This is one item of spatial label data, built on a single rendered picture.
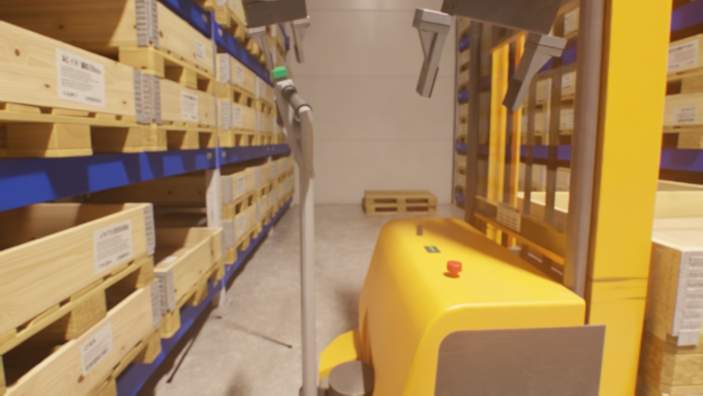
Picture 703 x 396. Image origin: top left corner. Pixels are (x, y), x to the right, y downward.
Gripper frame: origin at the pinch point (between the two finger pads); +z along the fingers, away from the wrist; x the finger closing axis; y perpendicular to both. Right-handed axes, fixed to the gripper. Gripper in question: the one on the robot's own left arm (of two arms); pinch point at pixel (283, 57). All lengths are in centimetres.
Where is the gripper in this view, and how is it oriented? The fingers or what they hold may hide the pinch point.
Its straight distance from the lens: 87.8
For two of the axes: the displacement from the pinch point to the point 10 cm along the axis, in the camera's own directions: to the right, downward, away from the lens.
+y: -4.1, -5.5, 7.3
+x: -9.1, 3.1, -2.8
